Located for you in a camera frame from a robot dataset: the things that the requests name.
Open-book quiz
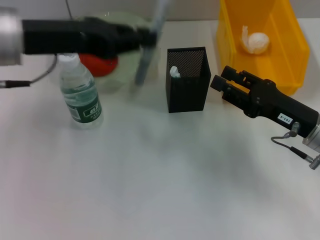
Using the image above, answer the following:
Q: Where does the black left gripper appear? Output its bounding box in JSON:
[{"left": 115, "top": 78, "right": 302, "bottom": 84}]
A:
[{"left": 21, "top": 16, "right": 157, "bottom": 59}]

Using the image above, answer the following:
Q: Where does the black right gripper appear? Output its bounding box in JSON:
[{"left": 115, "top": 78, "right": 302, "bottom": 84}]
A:
[{"left": 209, "top": 65, "right": 320, "bottom": 139}]

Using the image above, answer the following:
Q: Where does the grey metallic pen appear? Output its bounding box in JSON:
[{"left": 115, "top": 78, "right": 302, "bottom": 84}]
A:
[{"left": 134, "top": 0, "right": 171, "bottom": 86}]

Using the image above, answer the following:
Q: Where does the red knitted toy orange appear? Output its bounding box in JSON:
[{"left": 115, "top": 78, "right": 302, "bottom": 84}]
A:
[{"left": 78, "top": 52, "right": 119, "bottom": 78}]

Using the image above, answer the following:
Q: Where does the white paper ball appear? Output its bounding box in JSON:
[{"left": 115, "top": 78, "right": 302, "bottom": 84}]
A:
[{"left": 239, "top": 24, "right": 272, "bottom": 55}]

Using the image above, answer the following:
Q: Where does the mint green pen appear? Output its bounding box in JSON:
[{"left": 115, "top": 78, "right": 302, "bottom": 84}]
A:
[{"left": 169, "top": 65, "right": 181, "bottom": 79}]

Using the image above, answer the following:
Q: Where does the clear green-label water bottle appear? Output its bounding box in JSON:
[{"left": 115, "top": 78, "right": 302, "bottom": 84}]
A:
[{"left": 58, "top": 52, "right": 105, "bottom": 130}]

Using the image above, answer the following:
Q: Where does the pale green glass fruit plate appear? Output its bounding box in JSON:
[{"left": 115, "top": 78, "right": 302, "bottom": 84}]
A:
[{"left": 49, "top": 11, "right": 162, "bottom": 95}]

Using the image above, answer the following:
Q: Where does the black mesh pen holder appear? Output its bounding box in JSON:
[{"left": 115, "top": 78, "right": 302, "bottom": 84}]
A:
[{"left": 165, "top": 46, "right": 212, "bottom": 114}]

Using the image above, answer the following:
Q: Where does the yellow plastic bin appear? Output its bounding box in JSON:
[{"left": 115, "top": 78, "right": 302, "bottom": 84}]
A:
[{"left": 216, "top": 0, "right": 311, "bottom": 96}]

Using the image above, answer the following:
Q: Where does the right gripper cable with connector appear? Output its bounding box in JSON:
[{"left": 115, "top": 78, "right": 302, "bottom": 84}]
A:
[{"left": 271, "top": 121, "right": 320, "bottom": 171}]

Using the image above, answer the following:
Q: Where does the gripper cable with connector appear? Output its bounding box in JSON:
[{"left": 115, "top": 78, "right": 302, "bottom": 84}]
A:
[
  {"left": 271, "top": 121, "right": 320, "bottom": 171},
  {"left": 0, "top": 53, "right": 60, "bottom": 89}
]

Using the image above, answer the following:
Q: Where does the left gripper cable with connector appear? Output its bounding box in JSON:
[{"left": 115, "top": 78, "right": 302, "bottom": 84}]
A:
[{"left": 0, "top": 53, "right": 60, "bottom": 89}]

